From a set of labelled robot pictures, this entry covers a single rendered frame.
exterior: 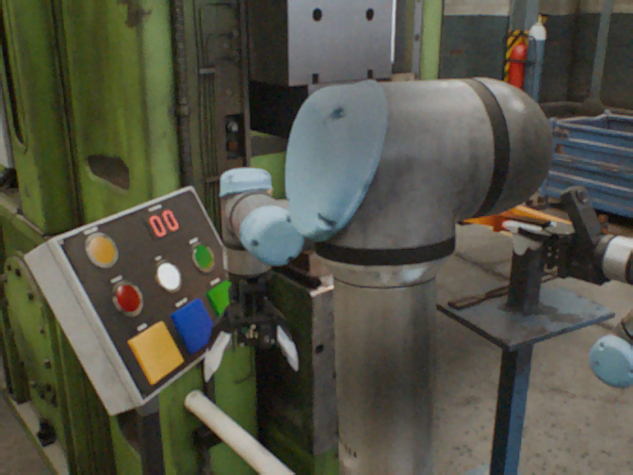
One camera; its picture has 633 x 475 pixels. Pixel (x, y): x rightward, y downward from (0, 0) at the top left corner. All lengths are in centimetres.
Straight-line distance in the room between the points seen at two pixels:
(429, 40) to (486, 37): 787
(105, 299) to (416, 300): 62
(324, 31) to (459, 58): 806
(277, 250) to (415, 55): 109
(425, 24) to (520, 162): 137
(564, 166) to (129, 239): 464
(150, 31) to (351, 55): 43
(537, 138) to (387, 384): 23
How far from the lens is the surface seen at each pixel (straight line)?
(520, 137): 52
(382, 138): 46
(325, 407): 164
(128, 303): 105
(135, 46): 139
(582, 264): 123
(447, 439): 259
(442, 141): 48
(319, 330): 152
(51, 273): 105
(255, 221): 84
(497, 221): 129
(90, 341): 104
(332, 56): 145
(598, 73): 1065
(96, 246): 105
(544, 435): 270
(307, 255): 151
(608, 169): 523
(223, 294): 120
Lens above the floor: 151
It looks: 19 degrees down
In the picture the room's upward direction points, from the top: straight up
